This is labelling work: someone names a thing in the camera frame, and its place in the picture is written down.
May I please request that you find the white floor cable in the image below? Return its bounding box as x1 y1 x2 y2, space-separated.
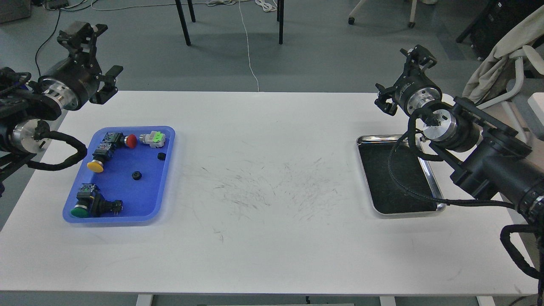
206 0 278 92

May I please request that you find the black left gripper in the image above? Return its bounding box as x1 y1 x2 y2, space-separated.
38 21 124 111

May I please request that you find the black floor cable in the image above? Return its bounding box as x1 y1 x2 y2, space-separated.
33 0 92 68

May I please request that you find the steel tray with black mat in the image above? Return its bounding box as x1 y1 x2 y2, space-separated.
356 134 447 217

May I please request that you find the green push button switch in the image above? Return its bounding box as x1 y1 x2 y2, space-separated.
70 183 99 218

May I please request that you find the grey switch with green label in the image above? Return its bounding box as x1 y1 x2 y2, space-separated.
139 130 167 148

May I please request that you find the white chair frame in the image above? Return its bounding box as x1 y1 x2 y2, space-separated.
475 45 543 144

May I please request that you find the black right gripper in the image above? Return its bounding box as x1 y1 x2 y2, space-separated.
374 45 442 116

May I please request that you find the black chair leg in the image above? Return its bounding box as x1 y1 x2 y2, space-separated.
276 0 284 45
175 0 196 46

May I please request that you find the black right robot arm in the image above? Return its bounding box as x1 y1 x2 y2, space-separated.
375 45 544 306

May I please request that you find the black chair leg right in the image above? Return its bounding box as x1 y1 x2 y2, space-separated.
276 0 284 45

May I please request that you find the yellow push button switch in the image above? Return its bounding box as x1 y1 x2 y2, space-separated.
87 142 113 173

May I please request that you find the red mushroom push button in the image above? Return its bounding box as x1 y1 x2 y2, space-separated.
102 132 138 150

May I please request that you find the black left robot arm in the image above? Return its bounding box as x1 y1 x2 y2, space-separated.
0 21 124 181

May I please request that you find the beige cloth on chair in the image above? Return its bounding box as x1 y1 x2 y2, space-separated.
461 6 544 102

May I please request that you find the blue plastic tray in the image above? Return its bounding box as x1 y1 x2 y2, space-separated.
62 126 176 225

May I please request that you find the black chair leg left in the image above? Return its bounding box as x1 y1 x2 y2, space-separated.
175 0 196 46

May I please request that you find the black switch contact block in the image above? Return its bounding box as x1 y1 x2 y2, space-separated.
90 193 124 217

